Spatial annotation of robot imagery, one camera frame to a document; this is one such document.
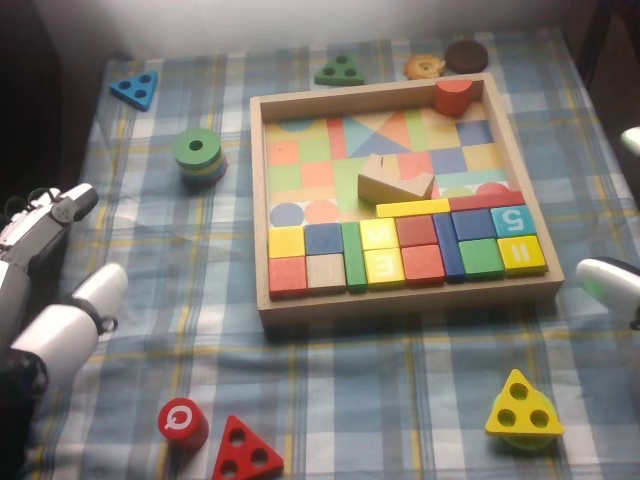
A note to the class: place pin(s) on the wooden tray with coloured pattern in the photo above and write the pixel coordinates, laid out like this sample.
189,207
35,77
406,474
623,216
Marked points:
380,302

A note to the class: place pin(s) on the natural wood notched block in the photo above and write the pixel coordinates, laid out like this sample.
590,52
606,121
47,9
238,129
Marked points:
385,187

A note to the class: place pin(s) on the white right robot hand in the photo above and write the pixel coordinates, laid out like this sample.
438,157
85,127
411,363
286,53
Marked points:
597,280

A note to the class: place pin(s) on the red triangle piece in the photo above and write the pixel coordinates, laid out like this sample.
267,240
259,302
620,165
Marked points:
240,457

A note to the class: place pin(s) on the red half-cylinder block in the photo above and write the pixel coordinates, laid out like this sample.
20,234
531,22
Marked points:
450,97

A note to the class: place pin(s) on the yellow triangle piece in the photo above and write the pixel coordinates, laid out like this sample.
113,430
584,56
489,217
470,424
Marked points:
520,407

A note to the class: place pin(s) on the blue triangle piece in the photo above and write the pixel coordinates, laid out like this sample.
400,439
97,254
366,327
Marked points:
137,92

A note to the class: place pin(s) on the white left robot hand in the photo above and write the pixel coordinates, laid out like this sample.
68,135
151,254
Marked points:
60,340

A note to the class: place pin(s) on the blue plaid table cloth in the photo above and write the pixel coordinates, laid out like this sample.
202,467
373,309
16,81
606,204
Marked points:
350,390

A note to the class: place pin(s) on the green triangle piece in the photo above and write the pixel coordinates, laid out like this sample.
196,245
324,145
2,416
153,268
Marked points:
340,75

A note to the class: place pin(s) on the red cylinder with white letter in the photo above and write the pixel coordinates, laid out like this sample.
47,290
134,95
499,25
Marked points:
182,425

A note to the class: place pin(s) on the dark brown round disc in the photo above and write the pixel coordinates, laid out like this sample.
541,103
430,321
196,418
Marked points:
466,56

